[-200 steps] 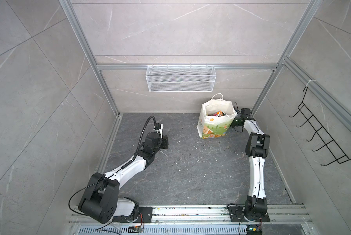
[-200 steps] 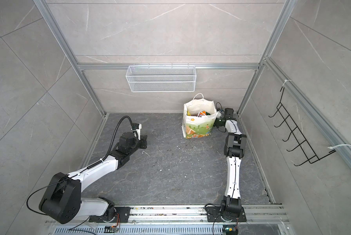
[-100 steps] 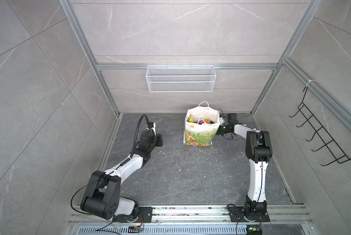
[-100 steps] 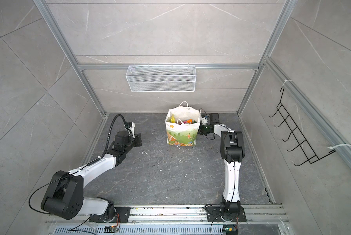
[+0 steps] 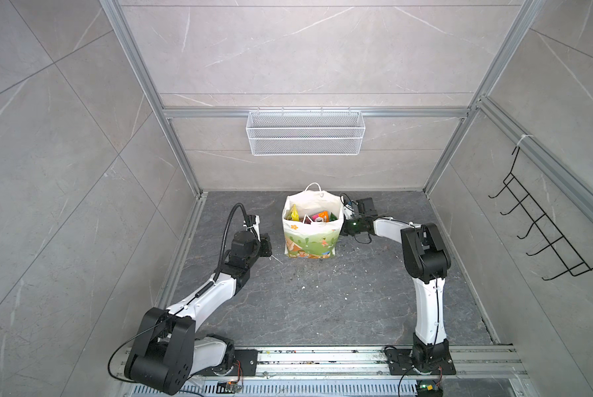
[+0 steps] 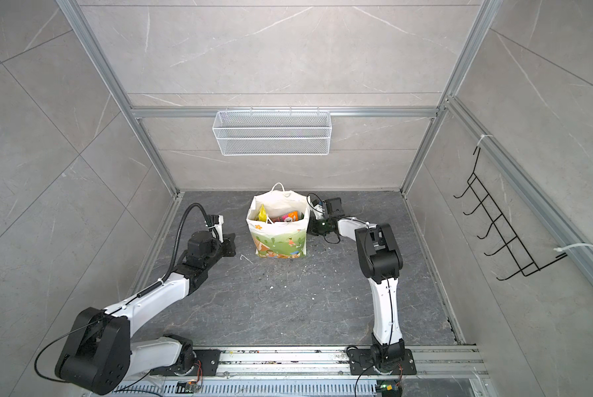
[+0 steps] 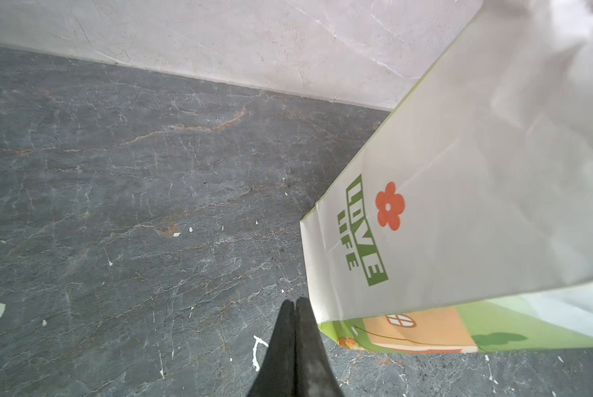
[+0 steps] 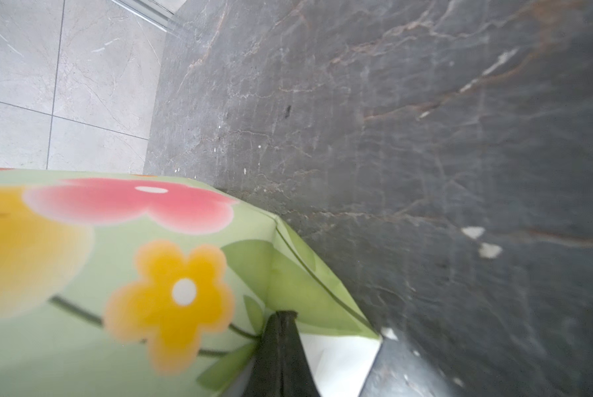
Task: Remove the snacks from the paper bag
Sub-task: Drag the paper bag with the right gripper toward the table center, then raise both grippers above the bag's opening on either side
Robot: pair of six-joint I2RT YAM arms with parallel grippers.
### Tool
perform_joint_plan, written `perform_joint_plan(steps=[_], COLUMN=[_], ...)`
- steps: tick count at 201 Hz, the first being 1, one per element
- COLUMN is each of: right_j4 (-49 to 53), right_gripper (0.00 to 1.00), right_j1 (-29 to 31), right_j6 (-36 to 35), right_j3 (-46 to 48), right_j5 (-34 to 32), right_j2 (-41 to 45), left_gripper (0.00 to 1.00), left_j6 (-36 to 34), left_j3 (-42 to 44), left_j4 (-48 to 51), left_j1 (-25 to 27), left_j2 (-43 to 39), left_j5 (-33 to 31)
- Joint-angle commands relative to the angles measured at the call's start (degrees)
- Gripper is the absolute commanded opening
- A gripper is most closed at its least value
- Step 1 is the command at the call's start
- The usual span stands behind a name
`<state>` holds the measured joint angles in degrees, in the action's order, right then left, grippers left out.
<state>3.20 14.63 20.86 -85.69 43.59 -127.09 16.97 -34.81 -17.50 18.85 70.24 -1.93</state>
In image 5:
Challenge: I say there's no orange pink Fox's candy packet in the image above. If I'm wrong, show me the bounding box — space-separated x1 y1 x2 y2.
308 211 330 223

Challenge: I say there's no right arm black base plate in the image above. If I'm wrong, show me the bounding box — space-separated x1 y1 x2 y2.
384 346 456 375

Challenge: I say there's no yellow green snack packet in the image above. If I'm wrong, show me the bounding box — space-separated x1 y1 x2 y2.
286 204 301 222

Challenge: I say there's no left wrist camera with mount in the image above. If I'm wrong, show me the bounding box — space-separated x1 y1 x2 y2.
245 214 261 241

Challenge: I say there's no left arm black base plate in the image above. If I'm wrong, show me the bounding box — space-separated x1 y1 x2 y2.
198 349 259 377

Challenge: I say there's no floral paper gift bag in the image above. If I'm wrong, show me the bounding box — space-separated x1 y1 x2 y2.
282 182 344 259

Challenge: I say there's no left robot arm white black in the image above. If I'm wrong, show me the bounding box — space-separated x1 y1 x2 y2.
124 231 272 395

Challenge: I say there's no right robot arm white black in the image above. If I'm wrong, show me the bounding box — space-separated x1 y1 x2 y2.
341 194 455 374

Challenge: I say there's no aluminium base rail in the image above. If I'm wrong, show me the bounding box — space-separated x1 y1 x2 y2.
110 346 531 397

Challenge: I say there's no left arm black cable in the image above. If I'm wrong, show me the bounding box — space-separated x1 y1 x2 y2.
106 202 250 385

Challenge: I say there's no black wire hook rack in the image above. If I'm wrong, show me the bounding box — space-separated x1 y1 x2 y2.
488 147 593 281

